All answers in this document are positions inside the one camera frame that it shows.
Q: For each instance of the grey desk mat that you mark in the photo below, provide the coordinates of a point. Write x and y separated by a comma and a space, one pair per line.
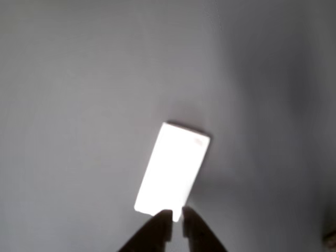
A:
78, 105

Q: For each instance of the white rectangular block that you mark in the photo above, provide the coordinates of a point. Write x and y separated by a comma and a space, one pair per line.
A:
170, 170

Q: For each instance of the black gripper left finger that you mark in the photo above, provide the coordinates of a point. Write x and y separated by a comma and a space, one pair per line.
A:
149, 236

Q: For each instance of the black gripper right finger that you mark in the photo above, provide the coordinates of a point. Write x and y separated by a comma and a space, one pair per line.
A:
202, 236

